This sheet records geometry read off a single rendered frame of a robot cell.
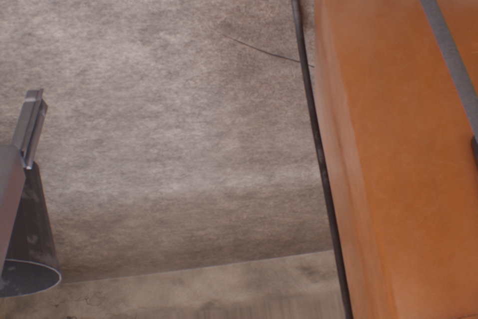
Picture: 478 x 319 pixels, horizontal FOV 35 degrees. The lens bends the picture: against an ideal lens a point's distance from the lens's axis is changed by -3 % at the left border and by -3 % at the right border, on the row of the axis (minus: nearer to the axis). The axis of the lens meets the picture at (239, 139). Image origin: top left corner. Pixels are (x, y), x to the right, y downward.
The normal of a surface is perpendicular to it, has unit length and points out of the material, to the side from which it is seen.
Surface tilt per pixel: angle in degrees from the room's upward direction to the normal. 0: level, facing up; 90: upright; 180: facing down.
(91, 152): 0
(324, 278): 90
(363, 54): 90
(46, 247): 99
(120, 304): 90
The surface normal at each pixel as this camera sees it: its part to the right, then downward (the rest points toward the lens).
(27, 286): -0.29, -0.22
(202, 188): 0.13, 0.90
